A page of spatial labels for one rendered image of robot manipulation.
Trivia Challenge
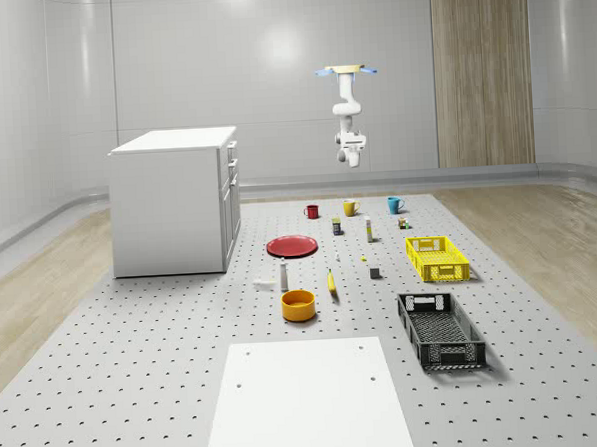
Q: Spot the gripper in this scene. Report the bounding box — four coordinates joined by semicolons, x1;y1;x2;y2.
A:
340;132;369;151

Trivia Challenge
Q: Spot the red plate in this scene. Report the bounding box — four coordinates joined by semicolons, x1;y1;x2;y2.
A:
265;233;320;260

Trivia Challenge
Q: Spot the yellow basket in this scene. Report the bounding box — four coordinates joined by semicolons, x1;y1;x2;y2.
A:
404;234;473;285

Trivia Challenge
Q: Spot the yellow bowl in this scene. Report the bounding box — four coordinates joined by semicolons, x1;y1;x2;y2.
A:
280;288;318;324

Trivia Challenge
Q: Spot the white cabinet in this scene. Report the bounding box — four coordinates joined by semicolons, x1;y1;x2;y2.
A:
105;125;246;280

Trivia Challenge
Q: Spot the dark grey basket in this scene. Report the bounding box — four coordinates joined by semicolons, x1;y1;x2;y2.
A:
395;289;488;375

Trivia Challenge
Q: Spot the white board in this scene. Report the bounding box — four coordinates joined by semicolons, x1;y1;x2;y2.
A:
197;334;418;447

